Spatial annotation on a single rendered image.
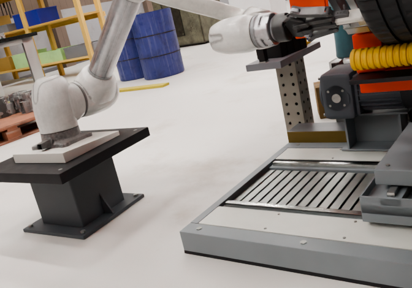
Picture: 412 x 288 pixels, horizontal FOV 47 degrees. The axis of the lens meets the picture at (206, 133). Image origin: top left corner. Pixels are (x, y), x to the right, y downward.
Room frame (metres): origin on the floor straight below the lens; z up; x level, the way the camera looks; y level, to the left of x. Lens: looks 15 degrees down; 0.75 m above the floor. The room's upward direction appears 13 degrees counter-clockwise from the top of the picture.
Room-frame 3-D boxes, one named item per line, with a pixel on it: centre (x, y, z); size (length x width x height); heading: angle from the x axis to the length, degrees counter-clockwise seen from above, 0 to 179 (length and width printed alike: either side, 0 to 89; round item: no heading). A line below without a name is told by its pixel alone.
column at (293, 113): (2.19, -0.45, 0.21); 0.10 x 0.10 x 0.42; 51
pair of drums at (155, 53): (6.13, 0.51, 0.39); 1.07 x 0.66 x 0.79; 53
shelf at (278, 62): (2.17, -0.43, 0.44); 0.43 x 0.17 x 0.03; 141
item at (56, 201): (1.91, 0.58, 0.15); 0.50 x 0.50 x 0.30; 55
